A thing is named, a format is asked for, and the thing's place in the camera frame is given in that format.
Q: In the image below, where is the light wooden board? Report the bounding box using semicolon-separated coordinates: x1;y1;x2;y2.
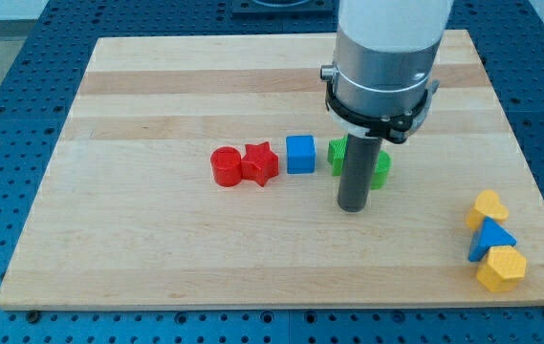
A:
0;30;544;311

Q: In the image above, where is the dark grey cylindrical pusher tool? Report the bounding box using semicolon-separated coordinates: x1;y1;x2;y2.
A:
337;135;382;212

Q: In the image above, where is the red star block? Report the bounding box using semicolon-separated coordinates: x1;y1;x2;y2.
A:
241;141;279;186

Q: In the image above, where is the blue triangle block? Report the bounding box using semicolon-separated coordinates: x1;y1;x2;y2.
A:
468;217;517;262

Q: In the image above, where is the blue cube block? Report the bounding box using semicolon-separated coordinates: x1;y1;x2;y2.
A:
286;135;316;174

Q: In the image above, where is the green star block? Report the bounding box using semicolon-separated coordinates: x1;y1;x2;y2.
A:
327;137;347;176

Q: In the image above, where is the red cylinder block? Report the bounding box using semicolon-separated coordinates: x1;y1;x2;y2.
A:
210;146;242;187

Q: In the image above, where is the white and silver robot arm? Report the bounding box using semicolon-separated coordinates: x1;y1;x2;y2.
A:
320;0;453;144

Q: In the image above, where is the yellow pentagon block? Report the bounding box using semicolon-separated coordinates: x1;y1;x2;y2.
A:
476;246;528;292

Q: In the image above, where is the green cylinder block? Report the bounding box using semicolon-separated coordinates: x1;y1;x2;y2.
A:
371;150;392;190

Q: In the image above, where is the yellow heart block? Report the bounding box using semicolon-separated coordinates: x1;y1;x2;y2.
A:
465;189;510;231

